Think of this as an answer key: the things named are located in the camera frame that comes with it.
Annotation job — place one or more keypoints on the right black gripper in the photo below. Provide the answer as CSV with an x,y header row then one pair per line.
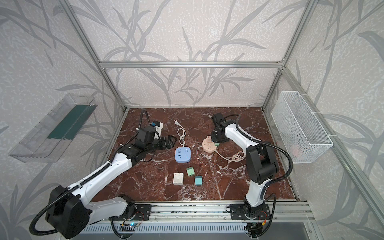
x,y
218,137

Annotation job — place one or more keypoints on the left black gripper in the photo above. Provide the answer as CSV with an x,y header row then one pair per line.
x,y
163,142

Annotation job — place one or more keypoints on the pink round power strip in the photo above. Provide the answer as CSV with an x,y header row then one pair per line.
x,y
208,147

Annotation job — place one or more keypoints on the teal plug adapter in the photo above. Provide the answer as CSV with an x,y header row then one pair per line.
x,y
198,180

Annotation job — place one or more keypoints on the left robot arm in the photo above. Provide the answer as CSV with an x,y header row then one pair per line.
x,y
70,209

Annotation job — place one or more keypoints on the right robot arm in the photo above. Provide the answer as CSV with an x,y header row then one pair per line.
x,y
261,161

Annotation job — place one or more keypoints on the light green plug adapter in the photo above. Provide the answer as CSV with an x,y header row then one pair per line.
x,y
190,171

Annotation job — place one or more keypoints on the white plug adapter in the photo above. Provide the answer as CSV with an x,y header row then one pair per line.
x,y
178,179

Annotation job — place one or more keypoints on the blue square power strip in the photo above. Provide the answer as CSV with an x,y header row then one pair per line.
x,y
183,155

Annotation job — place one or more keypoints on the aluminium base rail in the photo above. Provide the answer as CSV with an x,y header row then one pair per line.
x,y
220,212

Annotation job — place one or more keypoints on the white wire mesh basket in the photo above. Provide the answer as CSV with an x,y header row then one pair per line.
x,y
302,134

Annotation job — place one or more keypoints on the aluminium frame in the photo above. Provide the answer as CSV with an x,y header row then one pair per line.
x,y
362,183

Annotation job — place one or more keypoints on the clear plastic wall bin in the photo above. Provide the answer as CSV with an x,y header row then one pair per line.
x,y
50,138

